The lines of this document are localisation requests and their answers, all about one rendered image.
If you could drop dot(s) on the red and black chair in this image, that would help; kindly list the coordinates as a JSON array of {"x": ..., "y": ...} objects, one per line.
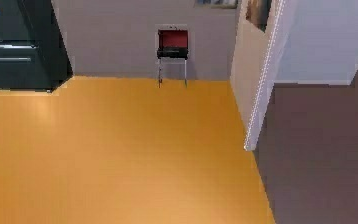
[{"x": 172, "y": 41}]

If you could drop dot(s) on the black fridge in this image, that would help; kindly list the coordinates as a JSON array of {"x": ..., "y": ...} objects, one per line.
[{"x": 37, "y": 43}]

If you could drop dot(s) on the framed wall picture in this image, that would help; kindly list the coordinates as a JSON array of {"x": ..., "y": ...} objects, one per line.
[{"x": 217, "y": 3}]

